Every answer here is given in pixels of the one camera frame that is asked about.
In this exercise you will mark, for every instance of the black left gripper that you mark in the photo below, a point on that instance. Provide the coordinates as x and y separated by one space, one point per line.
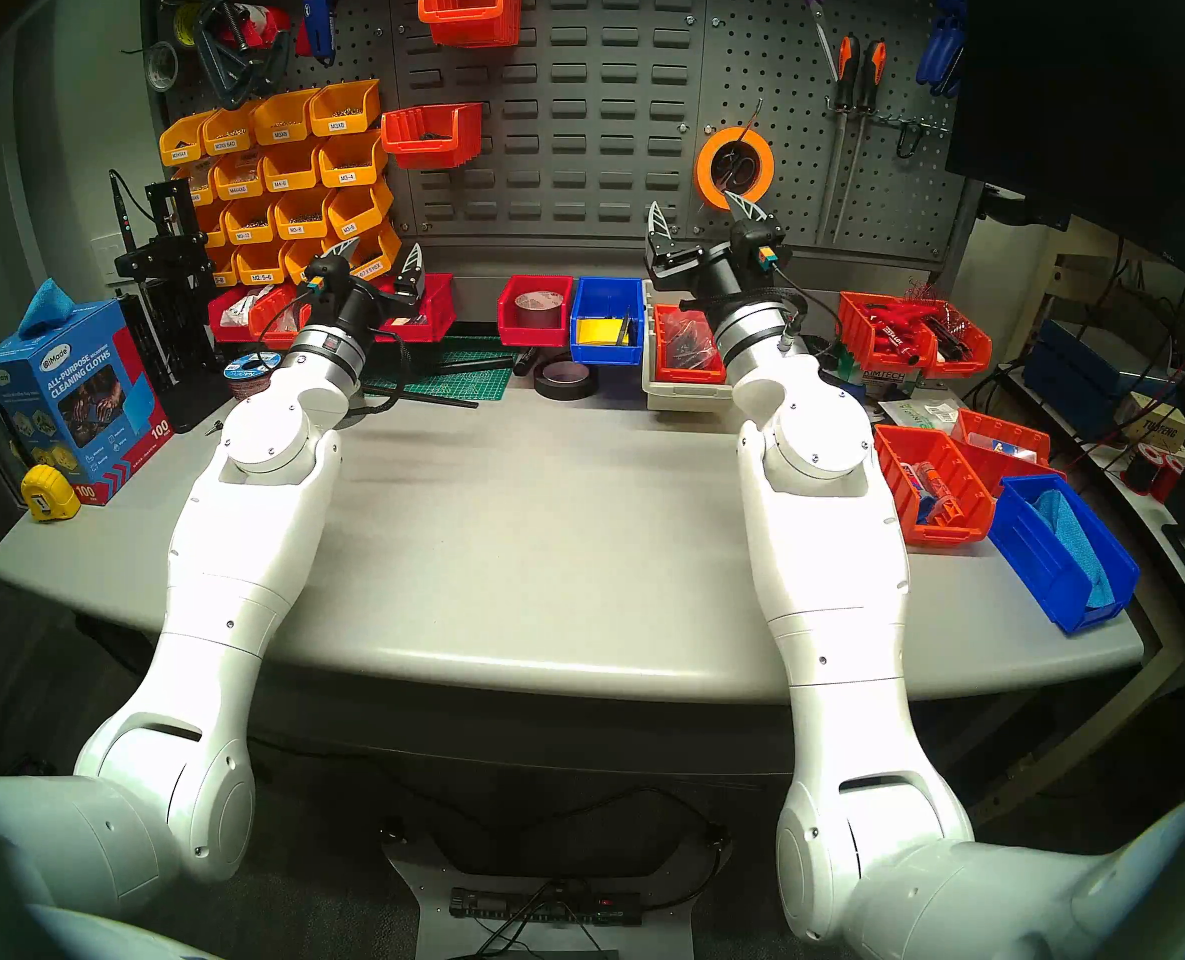
352 303

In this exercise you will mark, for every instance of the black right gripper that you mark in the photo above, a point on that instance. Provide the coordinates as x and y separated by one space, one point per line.
718 266

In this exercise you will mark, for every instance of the red plastic storage bin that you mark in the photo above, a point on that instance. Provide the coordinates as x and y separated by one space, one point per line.
964 363
864 353
220 328
270 330
512 333
440 318
988 430
658 353

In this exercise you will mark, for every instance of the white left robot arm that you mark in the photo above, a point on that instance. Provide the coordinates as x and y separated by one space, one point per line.
242 528

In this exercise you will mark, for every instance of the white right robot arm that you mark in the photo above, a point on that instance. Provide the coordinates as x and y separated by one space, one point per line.
832 568

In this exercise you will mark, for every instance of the red tool bundle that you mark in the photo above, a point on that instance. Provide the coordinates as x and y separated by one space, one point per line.
900 320

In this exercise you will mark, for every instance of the blue and red hand tool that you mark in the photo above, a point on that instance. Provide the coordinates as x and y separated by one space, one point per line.
320 23

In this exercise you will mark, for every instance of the yellow bin labelled M4-0.7X6 HEX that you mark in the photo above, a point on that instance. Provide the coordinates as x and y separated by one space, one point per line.
378 253

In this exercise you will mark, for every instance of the orange tape roll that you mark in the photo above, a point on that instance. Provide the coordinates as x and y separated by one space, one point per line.
706 168

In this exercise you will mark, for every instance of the yellow bin labelled M3-6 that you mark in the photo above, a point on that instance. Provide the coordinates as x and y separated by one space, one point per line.
354 213

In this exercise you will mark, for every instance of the small metal scissors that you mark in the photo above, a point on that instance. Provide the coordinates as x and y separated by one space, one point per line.
742 176

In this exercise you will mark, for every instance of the yellow bin labelled M2.5-5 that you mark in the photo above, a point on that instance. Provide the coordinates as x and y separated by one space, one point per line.
298 253

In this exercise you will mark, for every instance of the yellow bin labelled M3-8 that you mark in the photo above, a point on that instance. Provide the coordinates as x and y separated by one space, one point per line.
300 218

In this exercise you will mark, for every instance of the yellow bin labelled M3-4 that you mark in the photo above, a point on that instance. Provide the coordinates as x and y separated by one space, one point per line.
350 163

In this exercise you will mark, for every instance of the yellow bin labelled M2.5-6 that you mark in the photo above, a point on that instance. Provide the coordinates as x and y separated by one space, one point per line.
260 266

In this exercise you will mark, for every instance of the clear bag of black screws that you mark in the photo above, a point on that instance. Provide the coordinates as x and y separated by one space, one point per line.
690 343

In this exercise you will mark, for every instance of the yellow bin labelled M4-6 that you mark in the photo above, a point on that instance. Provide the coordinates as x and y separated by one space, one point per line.
290 173

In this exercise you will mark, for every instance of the yellow bin labelled M3-12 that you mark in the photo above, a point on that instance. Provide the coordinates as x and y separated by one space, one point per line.
248 223

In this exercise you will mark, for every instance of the small blue plastic bin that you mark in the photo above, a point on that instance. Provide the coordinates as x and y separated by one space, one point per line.
594 300

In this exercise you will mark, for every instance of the black bar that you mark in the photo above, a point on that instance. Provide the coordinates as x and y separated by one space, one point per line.
472 365

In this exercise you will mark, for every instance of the clear bag of small parts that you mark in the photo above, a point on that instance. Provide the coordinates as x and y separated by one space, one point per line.
238 308

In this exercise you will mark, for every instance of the long black rod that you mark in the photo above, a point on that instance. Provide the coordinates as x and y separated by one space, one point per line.
432 400

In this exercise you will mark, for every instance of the green cutting mat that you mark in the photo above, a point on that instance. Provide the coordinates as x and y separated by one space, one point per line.
472 378

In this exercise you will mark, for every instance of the yellow bin labelled M3X6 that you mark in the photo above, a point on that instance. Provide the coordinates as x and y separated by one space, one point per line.
354 116

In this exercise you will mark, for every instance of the yellow small parts bin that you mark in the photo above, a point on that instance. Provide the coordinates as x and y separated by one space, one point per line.
212 228
180 143
222 268
200 183

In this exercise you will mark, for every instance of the grey louvred pegboard panel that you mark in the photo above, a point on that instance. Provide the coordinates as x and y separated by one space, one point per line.
592 118

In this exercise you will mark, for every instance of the yellow note pad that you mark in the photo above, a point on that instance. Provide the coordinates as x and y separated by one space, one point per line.
594 332

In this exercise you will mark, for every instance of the yellow bin labelled M4X4X6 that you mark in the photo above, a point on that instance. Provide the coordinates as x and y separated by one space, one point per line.
238 178

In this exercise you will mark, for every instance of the large beige plastic bin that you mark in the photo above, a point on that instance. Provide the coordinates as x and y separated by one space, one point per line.
682 398

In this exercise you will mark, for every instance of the black marker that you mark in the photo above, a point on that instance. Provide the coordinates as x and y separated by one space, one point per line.
526 358

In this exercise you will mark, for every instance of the yellow bin labelled M3X8 BRD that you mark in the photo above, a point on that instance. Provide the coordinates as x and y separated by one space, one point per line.
224 133

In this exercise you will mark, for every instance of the black metal stand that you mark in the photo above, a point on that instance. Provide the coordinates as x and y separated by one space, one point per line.
170 258

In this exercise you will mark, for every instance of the black tape roll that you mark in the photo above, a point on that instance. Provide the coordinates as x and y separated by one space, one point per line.
542 383

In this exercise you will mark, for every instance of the black carabiner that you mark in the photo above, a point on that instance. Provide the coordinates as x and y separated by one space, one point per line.
902 143

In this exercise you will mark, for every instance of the black vise clamp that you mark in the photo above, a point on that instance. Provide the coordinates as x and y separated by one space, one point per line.
230 78

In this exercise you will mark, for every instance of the red and white tape roll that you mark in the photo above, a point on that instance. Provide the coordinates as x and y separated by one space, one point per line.
264 23

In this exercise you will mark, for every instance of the clear plastic bag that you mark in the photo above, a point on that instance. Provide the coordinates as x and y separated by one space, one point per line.
920 416

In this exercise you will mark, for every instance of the grey tape roll on peg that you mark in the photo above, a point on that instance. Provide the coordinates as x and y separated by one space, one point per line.
150 68

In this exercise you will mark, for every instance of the yellow tape roll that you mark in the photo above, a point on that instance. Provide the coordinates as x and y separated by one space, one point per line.
180 26

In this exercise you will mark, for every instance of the blue cloth in box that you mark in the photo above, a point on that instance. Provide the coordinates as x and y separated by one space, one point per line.
46 310

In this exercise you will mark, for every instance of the blue cleaning cloths box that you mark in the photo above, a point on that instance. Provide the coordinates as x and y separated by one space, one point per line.
64 398

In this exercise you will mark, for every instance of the dark blue crate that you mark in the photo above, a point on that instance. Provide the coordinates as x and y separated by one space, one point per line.
1062 378

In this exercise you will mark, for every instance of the black monitor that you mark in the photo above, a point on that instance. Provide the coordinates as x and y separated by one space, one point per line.
1072 88

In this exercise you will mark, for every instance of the yellow tape measure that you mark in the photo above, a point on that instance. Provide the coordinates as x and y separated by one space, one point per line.
50 495

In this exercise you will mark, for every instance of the red bin with glue sticks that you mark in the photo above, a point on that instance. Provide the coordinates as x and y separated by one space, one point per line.
954 536

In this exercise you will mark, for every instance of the large blue plastic bin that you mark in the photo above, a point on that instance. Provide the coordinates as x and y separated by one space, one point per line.
1028 558

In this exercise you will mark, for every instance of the cardboard box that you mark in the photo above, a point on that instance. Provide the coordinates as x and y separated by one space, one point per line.
1152 423

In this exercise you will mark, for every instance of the blue cloth in bin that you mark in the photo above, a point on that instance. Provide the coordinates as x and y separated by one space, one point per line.
1078 543

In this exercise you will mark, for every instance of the black power strip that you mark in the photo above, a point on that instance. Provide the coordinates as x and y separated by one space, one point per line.
522 908

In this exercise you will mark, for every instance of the orange-red wall bin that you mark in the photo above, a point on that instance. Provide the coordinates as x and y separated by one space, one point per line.
430 153
470 30

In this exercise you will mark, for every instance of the white wall switch plate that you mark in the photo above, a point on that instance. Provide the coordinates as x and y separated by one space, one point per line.
106 258

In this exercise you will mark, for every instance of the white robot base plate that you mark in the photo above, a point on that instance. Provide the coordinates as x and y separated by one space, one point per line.
422 898

